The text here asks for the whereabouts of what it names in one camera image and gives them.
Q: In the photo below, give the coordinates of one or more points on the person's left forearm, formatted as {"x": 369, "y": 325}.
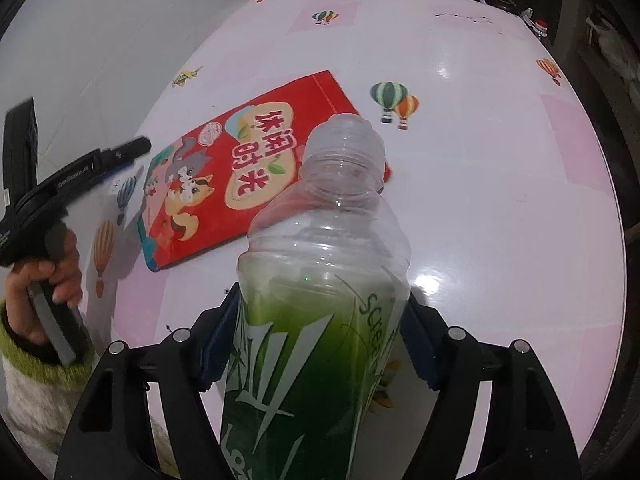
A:
{"x": 30, "y": 400}

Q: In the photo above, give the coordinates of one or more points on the cooking oil bottle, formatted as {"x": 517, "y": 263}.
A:
{"x": 539, "y": 25}

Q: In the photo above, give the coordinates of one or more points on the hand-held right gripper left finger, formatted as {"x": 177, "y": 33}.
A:
{"x": 220, "y": 340}

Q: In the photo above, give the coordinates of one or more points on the white plastic bag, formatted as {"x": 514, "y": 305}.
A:
{"x": 612, "y": 45}

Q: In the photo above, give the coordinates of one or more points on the red cartoon snack bag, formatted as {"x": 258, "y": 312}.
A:
{"x": 200, "y": 210}

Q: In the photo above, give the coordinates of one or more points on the person's left hand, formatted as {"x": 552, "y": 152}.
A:
{"x": 67, "y": 275}

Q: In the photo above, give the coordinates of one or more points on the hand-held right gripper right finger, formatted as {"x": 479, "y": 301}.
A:
{"x": 417, "y": 345}

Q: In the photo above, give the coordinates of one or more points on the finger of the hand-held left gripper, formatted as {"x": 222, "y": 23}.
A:
{"x": 115, "y": 155}

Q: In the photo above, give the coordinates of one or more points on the green plastic bottle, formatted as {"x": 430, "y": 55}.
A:
{"x": 310, "y": 360}

